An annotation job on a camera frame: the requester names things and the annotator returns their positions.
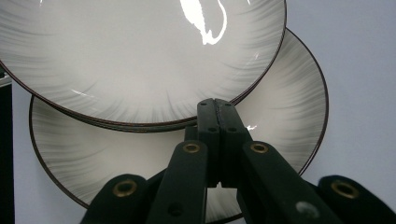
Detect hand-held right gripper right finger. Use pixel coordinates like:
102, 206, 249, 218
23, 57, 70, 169
214, 98, 344, 224

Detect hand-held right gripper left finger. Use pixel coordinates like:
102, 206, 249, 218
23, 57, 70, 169
146, 98, 221, 224

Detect white plate with dark rim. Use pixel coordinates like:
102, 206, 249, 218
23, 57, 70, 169
28, 27, 330, 224
0, 0, 288, 133

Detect white table sheet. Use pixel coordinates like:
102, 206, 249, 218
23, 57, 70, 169
12, 0, 396, 224

